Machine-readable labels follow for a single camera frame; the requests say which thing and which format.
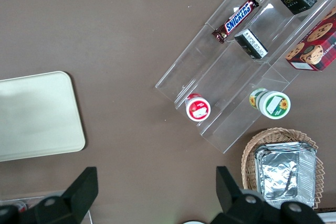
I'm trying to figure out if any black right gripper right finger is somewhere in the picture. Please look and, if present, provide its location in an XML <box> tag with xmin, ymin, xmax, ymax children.
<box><xmin>209</xmin><ymin>166</ymin><xmax>327</xmax><ymax>224</ymax></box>

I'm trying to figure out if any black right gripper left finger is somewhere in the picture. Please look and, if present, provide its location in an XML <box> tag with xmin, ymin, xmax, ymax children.
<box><xmin>0</xmin><ymin>166</ymin><xmax>99</xmax><ymax>224</ymax></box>

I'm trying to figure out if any light wicker basket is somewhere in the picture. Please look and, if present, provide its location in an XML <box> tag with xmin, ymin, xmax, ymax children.
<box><xmin>240</xmin><ymin>127</ymin><xmax>326</xmax><ymax>210</ymax></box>

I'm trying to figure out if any beige plastic tray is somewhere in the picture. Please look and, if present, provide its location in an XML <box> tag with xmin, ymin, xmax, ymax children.
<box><xmin>0</xmin><ymin>71</ymin><xmax>87</xmax><ymax>163</ymax></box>

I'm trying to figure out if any red cola bottle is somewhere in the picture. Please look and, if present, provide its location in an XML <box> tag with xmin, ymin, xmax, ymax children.
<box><xmin>14</xmin><ymin>201</ymin><xmax>27</xmax><ymax>214</ymax></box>

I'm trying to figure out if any aluminium foil container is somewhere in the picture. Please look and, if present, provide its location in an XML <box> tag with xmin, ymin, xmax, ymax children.
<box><xmin>253</xmin><ymin>141</ymin><xmax>318</xmax><ymax>209</ymax></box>

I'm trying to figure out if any white rectangular snack bin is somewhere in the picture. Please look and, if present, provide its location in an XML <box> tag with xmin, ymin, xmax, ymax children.
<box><xmin>314</xmin><ymin>207</ymin><xmax>336</xmax><ymax>224</ymax></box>

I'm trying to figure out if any red lid white cup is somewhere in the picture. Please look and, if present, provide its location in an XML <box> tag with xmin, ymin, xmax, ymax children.
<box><xmin>185</xmin><ymin>93</ymin><xmax>212</xmax><ymax>122</ymax></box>

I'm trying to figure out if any green lid white cup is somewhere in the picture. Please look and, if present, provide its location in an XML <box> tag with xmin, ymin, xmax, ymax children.
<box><xmin>248</xmin><ymin>88</ymin><xmax>291</xmax><ymax>120</ymax></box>

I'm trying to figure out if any clear acrylic stepped display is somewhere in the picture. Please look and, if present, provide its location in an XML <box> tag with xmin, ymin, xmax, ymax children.
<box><xmin>154</xmin><ymin>0</ymin><xmax>336</xmax><ymax>155</ymax></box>

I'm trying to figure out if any red tartan cookie box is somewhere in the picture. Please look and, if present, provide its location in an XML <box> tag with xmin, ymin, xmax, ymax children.
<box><xmin>285</xmin><ymin>6</ymin><xmax>336</xmax><ymax>72</ymax></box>

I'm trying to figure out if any Snickers chocolate bar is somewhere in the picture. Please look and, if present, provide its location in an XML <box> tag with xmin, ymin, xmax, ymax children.
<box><xmin>211</xmin><ymin>0</ymin><xmax>260</xmax><ymax>45</ymax></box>

